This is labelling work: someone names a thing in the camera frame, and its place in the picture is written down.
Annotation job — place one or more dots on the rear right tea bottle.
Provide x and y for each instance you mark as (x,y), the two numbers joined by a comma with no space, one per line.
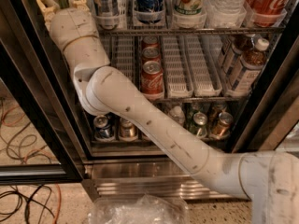
(232,47)

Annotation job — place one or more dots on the tea bottle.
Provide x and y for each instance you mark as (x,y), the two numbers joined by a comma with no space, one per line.
(249,66)
(232,47)

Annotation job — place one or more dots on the water bottle bottom shelf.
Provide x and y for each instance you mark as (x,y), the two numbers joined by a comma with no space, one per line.
(177,114)

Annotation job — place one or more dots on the gold can bottom shelf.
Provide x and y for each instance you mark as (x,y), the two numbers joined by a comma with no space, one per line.
(127,129)

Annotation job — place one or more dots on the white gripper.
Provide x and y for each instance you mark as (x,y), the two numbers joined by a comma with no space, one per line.
(72,26)

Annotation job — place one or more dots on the clear plastic bin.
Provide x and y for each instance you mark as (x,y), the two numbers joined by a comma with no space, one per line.
(146,209)

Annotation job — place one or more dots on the blue can bottom shelf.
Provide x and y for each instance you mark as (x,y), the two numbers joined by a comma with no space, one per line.
(102,128)

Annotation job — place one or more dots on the bronze can bottom shelf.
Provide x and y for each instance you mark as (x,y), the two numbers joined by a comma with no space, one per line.
(222,125)

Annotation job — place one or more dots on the glass fridge door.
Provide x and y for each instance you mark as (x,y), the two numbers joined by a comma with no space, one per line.
(33,70)

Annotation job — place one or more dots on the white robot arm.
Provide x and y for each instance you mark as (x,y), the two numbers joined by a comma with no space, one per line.
(269,179)

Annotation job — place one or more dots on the front coca-cola can middle shelf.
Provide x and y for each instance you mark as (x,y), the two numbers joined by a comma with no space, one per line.
(151,78)

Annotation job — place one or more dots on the white empty shelf tray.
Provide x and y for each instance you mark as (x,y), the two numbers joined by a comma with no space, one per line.
(205,79)
(123,55)
(176,72)

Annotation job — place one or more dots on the front right tea bottle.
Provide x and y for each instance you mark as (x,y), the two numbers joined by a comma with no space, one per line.
(249,66)

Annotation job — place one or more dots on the silver slim can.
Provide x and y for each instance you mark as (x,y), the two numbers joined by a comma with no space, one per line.
(107,8)

